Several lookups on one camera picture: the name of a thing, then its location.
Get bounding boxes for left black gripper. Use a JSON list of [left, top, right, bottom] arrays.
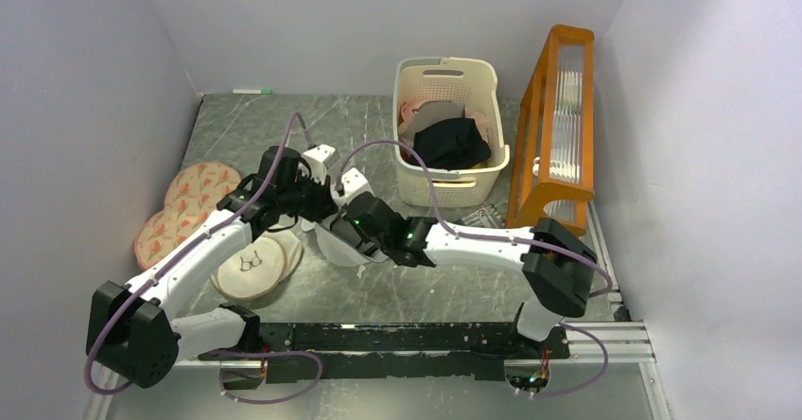
[[278, 168, 339, 223]]

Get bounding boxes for grey brown cloth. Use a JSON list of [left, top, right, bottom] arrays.
[[398, 100, 465, 138]]

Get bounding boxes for floral pink oven mitt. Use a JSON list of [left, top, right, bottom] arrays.
[[133, 162, 241, 271]]

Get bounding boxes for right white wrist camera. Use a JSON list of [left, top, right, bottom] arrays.
[[331, 167, 374, 207]]

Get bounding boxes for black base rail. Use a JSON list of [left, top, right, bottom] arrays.
[[200, 322, 571, 386]]

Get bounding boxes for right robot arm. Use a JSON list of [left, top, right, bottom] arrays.
[[334, 192, 600, 358]]

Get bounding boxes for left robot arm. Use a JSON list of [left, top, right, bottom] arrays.
[[84, 145, 338, 392]]

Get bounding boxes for orange wooden rack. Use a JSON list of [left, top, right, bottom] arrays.
[[506, 25, 595, 236]]

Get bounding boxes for white mesh laundry bag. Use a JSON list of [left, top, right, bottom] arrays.
[[262, 219, 388, 270]]

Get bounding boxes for green white marker pen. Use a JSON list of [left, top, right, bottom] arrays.
[[232, 89, 273, 96]]

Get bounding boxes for pink cloth in basket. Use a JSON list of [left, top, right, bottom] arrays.
[[398, 100, 490, 140]]

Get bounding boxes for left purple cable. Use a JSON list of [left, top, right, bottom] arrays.
[[83, 112, 324, 406]]

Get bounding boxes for pack of coloured markers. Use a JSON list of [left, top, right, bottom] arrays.
[[454, 205, 505, 229]]

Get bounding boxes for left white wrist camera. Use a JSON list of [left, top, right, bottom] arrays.
[[302, 144, 339, 184]]

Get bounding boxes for beige round fabric pad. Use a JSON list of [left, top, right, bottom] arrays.
[[211, 231, 304, 301]]

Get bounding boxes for cream plastic laundry basket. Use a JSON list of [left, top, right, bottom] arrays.
[[392, 57, 511, 207]]

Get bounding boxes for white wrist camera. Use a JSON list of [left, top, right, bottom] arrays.
[[331, 167, 374, 207], [302, 144, 339, 184]]

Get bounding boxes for black bra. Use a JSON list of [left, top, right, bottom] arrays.
[[412, 117, 492, 170]]

